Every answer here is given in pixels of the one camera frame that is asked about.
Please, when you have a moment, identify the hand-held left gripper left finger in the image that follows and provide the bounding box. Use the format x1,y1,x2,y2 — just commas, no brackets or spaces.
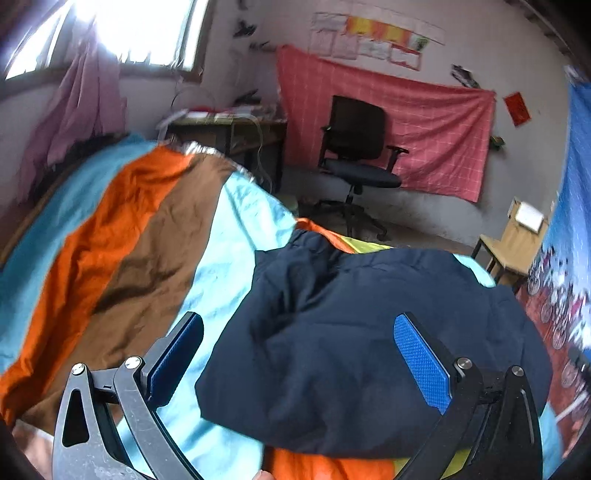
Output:
52,311,205,480

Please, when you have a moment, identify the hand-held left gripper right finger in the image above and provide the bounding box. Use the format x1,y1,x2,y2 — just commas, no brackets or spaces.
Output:
393,313,543,480

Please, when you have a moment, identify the navy puffer jacket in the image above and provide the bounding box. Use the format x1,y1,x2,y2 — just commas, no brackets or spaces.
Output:
195,229,554,460

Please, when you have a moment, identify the striped bed sheet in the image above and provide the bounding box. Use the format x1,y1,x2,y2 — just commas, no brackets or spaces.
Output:
0,134,566,480

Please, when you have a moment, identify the small wooden chair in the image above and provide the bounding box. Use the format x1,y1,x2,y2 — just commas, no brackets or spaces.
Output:
471,198,550,287

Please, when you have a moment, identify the white box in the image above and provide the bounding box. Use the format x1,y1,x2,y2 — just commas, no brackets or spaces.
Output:
508,198,546,234

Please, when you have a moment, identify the black office chair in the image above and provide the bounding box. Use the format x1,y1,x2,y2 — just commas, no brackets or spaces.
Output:
316,95,409,241

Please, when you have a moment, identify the printed blanket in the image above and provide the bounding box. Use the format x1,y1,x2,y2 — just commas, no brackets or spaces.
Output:
522,65,591,462

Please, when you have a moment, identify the wooden desk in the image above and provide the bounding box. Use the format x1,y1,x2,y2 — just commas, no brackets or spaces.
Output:
157,104,288,195

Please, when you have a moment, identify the pink curtain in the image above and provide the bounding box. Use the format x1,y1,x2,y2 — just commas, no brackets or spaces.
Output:
18,41,130,185

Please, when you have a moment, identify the window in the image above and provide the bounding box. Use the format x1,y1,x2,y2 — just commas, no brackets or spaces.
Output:
4,0,218,84

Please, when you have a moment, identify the pink checked wall cloth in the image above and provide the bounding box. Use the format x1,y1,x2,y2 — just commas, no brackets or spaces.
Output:
276,45,497,204

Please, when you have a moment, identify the red wall paper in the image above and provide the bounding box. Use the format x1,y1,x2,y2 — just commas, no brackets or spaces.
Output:
503,91,529,126

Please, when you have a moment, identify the dark wall decoration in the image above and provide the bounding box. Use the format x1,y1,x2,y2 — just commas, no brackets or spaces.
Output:
451,65,481,89

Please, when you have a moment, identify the row of wall papers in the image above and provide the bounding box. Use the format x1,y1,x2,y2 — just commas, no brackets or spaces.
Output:
310,13,446,72

